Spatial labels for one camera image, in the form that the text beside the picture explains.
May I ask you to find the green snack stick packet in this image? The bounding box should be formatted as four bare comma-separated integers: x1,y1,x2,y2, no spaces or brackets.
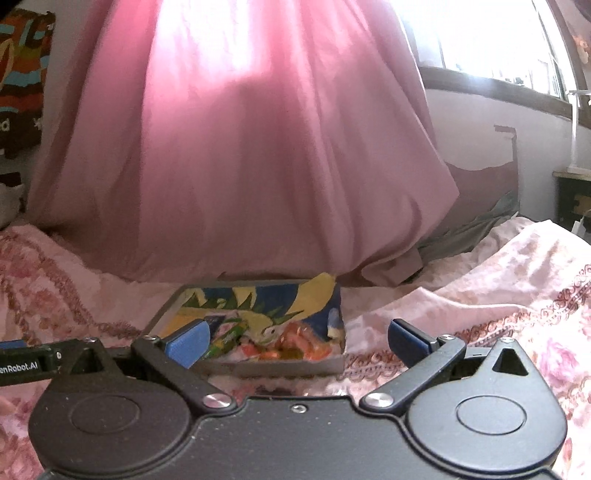
204,321,247,360

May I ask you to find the orange snack bag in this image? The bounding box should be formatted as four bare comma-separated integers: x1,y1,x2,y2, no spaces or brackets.
259,321,332,361

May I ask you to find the grey cardboard tray with dinosaur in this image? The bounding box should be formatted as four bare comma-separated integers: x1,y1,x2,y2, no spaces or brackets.
144,273,346,378

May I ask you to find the grey green pillow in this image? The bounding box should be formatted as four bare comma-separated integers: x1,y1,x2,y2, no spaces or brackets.
418,191,519,264

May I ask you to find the dark bedside cabinet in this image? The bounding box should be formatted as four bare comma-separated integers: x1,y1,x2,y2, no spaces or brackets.
553,170,591,234

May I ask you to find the floral pink bed sheet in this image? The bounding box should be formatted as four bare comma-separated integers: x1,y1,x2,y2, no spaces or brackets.
1,218,590,479

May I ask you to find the pink curtain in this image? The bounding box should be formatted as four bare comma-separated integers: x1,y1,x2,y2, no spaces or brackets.
27,1,459,285

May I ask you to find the colourful wall hanging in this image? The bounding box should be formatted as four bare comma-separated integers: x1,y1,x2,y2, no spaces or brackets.
1,8,56,159

